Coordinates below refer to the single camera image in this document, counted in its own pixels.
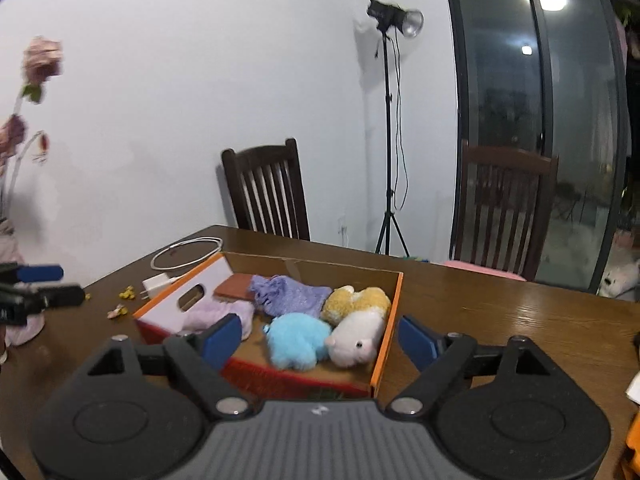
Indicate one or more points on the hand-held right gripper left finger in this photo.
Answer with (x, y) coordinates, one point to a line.
(223, 340)

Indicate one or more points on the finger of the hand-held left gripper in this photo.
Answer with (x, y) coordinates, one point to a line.
(40, 273)
(60, 296)

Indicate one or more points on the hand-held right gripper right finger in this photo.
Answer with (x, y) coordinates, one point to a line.
(417, 341)

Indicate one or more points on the brown layered sponge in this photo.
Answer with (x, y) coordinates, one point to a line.
(237, 287)

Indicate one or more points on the white plush toy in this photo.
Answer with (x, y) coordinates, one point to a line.
(355, 342)

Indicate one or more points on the red cardboard box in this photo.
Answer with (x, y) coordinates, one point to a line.
(280, 380)

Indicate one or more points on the yellow plush toy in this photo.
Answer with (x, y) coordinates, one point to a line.
(357, 304)

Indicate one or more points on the blue plush toy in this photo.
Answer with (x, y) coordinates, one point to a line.
(297, 340)

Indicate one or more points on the purple towel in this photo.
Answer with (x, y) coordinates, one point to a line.
(292, 296)

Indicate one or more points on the dried petal scraps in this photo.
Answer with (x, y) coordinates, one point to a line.
(120, 305)

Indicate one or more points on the white charger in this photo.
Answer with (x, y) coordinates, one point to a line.
(159, 286)

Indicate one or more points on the pink seat cushion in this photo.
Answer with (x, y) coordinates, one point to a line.
(487, 268)

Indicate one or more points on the dark wooden chair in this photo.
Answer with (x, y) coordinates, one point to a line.
(267, 190)
(505, 210)

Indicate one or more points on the white stuffed animal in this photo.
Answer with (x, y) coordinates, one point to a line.
(620, 280)

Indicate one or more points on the dried rose bouquet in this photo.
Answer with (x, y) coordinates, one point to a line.
(40, 60)

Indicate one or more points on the studio light on stand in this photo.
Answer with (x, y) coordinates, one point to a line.
(392, 125)

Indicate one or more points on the white paper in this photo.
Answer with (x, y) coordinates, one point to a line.
(635, 390)

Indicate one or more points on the orange object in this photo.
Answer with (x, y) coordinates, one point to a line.
(634, 435)

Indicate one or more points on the sliding glass door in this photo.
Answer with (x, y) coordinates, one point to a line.
(540, 120)

